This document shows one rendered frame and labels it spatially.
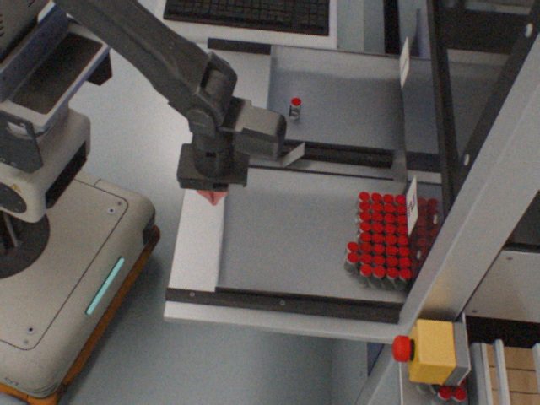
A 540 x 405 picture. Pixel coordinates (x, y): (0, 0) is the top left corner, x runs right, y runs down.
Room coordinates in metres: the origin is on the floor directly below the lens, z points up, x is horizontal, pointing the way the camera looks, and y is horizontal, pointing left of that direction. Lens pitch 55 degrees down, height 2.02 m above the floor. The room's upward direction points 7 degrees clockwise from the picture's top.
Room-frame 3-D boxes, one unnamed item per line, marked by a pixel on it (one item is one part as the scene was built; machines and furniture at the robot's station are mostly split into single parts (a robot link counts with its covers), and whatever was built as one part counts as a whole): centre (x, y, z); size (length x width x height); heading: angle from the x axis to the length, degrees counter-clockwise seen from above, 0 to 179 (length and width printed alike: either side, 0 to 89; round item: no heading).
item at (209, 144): (0.66, 0.07, 1.25); 0.07 x 0.06 x 0.07; 80
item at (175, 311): (0.91, -0.09, 0.87); 0.70 x 0.48 x 0.02; 1
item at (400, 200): (0.74, -0.26, 0.90); 0.18 x 0.02 x 0.05; 2
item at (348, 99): (1.08, -0.16, 0.90); 0.34 x 0.26 x 0.04; 91
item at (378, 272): (0.74, -0.22, 0.90); 0.18 x 0.02 x 0.05; 2
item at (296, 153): (0.91, 0.00, 0.91); 0.14 x 0.03 x 0.06; 91
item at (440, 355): (0.49, -0.29, 0.99); 0.08 x 0.07 x 0.07; 91
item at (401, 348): (0.49, -0.24, 0.99); 0.04 x 0.04 x 0.04; 1
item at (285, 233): (0.74, -0.11, 0.90); 0.34 x 0.26 x 0.04; 92
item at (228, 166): (0.66, 0.08, 1.19); 0.10 x 0.07 x 0.07; 91
